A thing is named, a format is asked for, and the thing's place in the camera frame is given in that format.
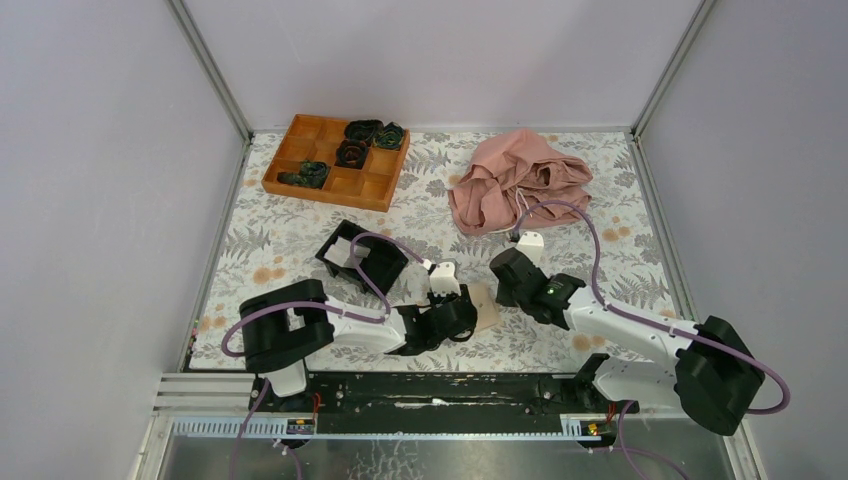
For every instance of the dark rolled belt centre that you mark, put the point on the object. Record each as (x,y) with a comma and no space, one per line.
(351,154)

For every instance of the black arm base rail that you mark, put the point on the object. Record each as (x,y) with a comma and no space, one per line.
(351,403)

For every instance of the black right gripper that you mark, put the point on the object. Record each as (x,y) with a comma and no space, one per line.
(503,298)

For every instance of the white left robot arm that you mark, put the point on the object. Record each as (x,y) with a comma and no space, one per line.
(278,330)

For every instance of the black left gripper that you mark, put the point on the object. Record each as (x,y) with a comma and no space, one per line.
(433,300)

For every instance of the floral patterned table mat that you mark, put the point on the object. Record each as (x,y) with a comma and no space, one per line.
(272,241)

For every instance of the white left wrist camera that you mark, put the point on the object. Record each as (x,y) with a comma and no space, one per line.
(442,279)

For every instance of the pink crumpled cloth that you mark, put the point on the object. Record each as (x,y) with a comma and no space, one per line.
(512,171)

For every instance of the black card box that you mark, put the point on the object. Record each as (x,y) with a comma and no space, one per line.
(380,260)

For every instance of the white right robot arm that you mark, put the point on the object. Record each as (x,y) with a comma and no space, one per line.
(698,368)

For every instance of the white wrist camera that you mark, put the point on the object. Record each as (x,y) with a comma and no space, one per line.
(530,244)
(442,279)

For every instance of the dark green rolled belt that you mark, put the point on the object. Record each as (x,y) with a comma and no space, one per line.
(389,137)

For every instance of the orange wooden divided tray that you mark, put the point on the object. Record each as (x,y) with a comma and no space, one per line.
(316,138)

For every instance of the dark rolled belt top left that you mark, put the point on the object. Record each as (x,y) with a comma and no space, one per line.
(363,130)

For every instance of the tan leather card holder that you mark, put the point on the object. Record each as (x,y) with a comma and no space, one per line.
(488,313)

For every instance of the dark belt lower left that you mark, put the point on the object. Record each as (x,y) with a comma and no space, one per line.
(311,175)

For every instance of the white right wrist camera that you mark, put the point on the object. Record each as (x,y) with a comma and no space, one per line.
(530,244)

